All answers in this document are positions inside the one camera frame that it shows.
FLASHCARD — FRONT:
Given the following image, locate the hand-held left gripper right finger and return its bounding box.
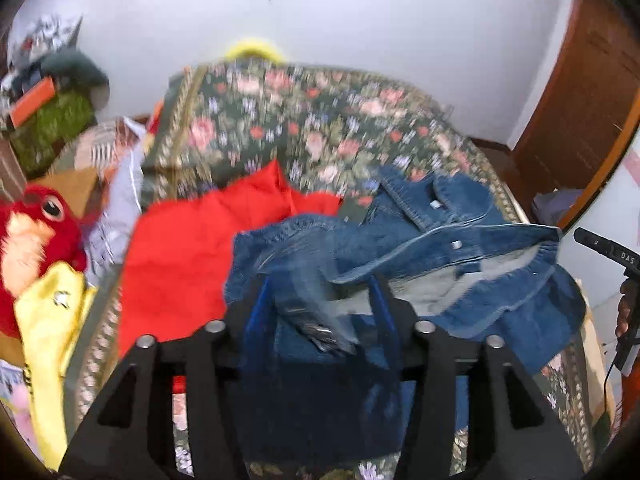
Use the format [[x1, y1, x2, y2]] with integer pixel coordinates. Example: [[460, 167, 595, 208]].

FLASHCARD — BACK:
[[369, 274, 587, 480]]

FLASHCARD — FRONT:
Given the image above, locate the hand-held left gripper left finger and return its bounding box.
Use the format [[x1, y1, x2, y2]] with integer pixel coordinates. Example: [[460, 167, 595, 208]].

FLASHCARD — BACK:
[[59, 274, 275, 480]]

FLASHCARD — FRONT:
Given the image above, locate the blue denim jacket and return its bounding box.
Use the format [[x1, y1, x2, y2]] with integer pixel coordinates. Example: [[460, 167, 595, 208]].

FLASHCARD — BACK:
[[221, 165, 587, 467]]

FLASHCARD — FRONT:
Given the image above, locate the pile of mixed clothes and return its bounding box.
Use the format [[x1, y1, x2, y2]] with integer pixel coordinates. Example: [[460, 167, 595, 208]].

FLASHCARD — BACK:
[[6, 14, 110, 111]]

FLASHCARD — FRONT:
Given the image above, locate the person's right hand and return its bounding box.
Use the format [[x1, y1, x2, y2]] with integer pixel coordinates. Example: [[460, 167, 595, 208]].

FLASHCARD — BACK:
[[615, 280, 635, 339]]

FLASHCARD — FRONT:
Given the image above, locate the red cloth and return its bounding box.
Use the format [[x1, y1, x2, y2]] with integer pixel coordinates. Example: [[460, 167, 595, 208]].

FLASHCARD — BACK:
[[117, 159, 344, 361]]

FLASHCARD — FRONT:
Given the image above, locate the grey cloth on floor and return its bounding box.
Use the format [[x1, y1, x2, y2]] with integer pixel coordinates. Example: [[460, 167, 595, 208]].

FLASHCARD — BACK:
[[531, 189, 587, 230]]

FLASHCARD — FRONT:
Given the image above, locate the grey plastic bag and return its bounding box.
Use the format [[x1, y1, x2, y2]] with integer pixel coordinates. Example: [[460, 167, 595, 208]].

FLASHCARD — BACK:
[[84, 150, 147, 288]]

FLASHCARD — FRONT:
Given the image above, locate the brown wooden door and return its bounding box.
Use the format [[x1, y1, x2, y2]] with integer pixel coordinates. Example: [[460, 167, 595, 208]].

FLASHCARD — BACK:
[[509, 0, 640, 233]]

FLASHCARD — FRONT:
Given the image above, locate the floral bed blanket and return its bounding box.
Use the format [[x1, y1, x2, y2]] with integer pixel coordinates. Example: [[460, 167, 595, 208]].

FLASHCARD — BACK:
[[64, 59, 597, 480]]

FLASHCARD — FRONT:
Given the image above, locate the yellow cloth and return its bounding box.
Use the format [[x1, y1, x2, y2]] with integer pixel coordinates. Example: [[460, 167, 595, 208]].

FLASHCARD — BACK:
[[13, 260, 99, 470]]

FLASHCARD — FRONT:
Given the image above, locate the brown cardboard box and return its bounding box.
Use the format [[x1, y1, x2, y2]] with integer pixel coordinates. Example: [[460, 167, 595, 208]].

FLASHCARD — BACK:
[[27, 166, 101, 223]]

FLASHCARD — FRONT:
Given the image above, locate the striped crumpled cloth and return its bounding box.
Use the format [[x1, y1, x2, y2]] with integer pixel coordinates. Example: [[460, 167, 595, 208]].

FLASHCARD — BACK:
[[74, 119, 147, 181]]

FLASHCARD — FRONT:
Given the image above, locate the red plush toy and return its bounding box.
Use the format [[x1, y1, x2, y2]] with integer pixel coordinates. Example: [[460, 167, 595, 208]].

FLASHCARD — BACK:
[[0, 184, 89, 339]]

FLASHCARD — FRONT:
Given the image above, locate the yellow round object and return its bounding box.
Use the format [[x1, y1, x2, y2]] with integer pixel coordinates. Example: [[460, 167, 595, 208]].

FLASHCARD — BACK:
[[224, 36, 287, 64]]

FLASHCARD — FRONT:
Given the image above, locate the green patterned cloth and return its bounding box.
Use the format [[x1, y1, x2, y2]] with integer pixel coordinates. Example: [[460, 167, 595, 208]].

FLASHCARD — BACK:
[[9, 91, 99, 177]]

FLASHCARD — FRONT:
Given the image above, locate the orange box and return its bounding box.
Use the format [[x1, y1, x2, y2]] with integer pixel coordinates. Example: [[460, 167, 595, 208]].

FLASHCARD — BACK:
[[9, 77, 57, 127]]

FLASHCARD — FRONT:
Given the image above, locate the black cable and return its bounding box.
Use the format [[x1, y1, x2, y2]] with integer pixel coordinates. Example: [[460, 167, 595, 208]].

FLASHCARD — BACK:
[[601, 342, 628, 413]]

